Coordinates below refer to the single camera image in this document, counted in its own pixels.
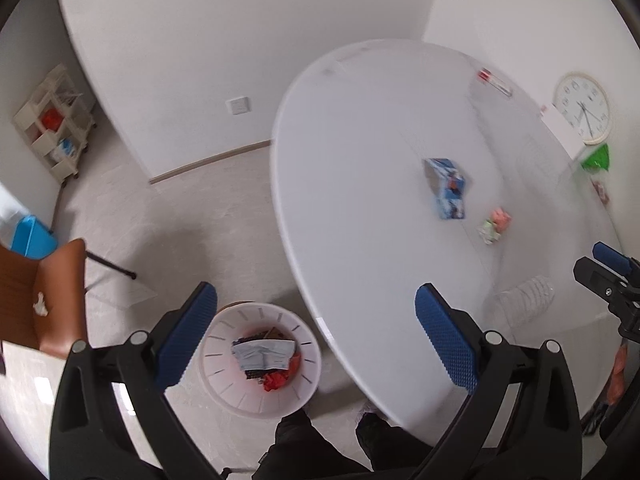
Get clear plastic bottle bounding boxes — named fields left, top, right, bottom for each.
left=492, top=275, right=554, bottom=330

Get blue face mask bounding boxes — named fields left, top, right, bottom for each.
left=231, top=339, right=296, bottom=372

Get red paper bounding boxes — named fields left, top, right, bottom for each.
left=262, top=353, right=300, bottom=392

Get pink green wrapper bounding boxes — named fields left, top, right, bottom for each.
left=478, top=208, right=512, bottom=245

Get black foam mesh sheet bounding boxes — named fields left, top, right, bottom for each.
left=242, top=327, right=272, bottom=341

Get white pink trash basket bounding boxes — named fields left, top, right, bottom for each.
left=200, top=302, right=322, bottom=419

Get person's right hand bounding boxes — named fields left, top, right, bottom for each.
left=605, top=342, right=628, bottom=406

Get clear snack wrapper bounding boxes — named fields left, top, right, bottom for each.
left=590, top=174, right=611, bottom=208

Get green plastic bag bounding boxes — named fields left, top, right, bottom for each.
left=580, top=143, right=611, bottom=172

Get brown leather chair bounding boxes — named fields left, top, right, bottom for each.
left=0, top=237, right=139, bottom=361

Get white crumpled tissue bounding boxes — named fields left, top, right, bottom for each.
left=32, top=292, right=49, bottom=318

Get person's black trouser legs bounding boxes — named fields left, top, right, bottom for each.
left=252, top=408, right=432, bottom=480

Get blue plastic bin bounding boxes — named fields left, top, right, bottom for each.
left=11, top=214, right=58, bottom=260

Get cream storage cart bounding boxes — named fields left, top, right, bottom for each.
left=13, top=64, right=96, bottom=186

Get round white wall clock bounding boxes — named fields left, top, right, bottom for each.
left=552, top=72, right=613, bottom=146

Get white wall socket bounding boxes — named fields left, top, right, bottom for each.
left=226, top=96, right=250, bottom=116

